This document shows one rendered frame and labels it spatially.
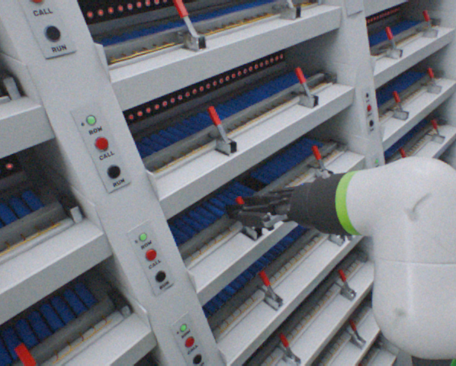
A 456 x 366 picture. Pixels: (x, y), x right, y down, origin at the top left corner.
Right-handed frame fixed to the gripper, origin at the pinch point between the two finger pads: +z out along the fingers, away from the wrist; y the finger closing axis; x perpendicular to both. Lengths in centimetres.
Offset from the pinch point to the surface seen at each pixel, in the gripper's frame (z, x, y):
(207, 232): 4.5, -1.6, -7.6
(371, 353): 19, -78, 38
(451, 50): -2, 4, 113
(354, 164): -1.1, -7.5, 37.1
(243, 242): 0.8, -6.5, -3.1
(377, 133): -2, -4, 50
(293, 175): 4.4, -2.3, 20.5
